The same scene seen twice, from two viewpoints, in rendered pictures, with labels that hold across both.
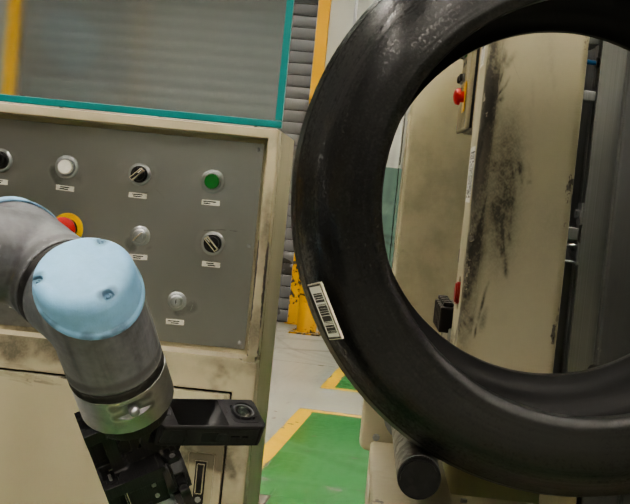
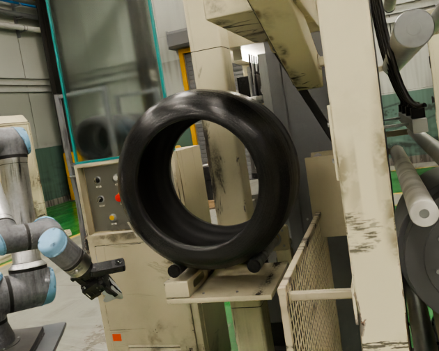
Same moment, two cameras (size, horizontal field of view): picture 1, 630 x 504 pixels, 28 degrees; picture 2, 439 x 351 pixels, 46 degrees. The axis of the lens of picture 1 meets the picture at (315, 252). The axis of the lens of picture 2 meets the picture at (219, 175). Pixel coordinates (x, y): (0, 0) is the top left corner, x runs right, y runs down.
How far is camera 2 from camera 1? 0.87 m
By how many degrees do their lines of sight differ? 16
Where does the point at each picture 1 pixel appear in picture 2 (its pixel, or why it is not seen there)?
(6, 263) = (35, 239)
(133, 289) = (60, 241)
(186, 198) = not seen: hidden behind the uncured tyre
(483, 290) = (219, 199)
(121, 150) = not seen: hidden behind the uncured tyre
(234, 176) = not seen: hidden behind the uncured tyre
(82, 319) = (48, 252)
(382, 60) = (126, 155)
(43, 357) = (122, 239)
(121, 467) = (86, 285)
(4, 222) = (33, 228)
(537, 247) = (232, 182)
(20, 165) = (103, 180)
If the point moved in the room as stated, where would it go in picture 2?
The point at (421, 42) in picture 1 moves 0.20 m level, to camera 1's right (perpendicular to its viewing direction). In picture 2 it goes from (134, 147) to (193, 139)
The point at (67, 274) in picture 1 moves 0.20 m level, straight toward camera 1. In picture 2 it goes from (44, 240) to (16, 258)
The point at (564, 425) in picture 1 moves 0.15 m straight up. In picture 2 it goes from (202, 250) to (194, 205)
